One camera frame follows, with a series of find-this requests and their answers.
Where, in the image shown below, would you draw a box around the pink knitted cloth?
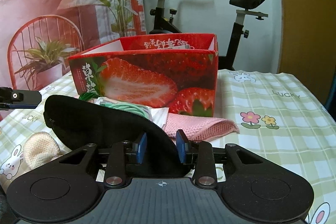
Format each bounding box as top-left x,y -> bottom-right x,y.
163,113 -> 240,141

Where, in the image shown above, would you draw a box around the cream crocheted pad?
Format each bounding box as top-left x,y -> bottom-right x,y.
23,132 -> 62,169

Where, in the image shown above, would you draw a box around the black eye mask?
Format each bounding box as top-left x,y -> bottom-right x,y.
43,95 -> 193,178

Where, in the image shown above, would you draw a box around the green checkered bunny tablecloth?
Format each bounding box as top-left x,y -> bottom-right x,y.
1,70 -> 335,223

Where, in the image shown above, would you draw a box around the red printed backdrop cloth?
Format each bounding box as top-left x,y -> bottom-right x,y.
1,0 -> 146,90

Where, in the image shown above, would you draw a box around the red strawberry cardboard box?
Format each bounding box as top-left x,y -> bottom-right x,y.
69,33 -> 219,117

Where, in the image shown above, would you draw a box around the black exercise bike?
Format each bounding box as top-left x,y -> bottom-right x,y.
139,0 -> 269,71

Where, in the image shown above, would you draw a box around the orange wooden door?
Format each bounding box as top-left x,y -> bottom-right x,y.
279,0 -> 335,103

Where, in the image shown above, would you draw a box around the packaged green hair ties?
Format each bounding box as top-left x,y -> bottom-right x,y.
92,97 -> 170,128

